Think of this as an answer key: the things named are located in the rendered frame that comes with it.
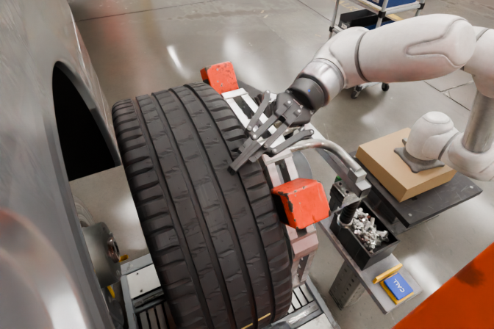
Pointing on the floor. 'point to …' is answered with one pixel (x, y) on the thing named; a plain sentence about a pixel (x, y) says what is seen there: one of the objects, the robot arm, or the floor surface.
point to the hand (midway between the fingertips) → (244, 157)
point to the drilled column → (345, 288)
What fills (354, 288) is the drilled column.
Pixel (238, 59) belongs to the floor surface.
